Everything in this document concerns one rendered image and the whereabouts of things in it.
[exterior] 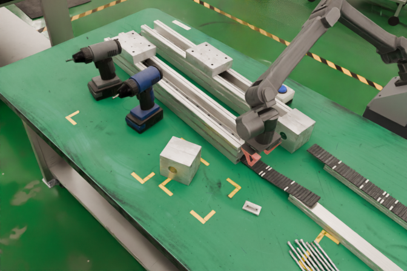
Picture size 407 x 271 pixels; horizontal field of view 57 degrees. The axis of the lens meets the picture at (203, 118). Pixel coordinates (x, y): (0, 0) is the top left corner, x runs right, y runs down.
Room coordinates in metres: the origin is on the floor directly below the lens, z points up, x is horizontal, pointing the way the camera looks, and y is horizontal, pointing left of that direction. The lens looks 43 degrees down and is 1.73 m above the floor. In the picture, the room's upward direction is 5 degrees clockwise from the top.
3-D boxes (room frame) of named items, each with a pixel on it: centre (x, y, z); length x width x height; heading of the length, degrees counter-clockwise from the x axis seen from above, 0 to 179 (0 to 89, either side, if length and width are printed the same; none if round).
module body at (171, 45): (1.25, 0.00, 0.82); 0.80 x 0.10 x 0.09; 45
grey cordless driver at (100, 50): (1.10, 0.41, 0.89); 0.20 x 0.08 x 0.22; 128
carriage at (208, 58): (1.25, 0.00, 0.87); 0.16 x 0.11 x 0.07; 45
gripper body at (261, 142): (0.80, -0.19, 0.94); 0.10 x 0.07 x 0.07; 136
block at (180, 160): (0.77, 0.06, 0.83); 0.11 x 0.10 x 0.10; 160
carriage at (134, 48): (1.29, 0.31, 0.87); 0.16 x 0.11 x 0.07; 45
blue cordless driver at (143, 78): (0.95, 0.23, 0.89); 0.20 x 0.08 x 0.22; 143
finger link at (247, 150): (0.79, -0.17, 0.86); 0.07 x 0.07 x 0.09; 46
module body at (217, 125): (1.12, 0.13, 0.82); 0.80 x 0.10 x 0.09; 45
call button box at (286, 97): (1.15, -0.29, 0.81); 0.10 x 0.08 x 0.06; 135
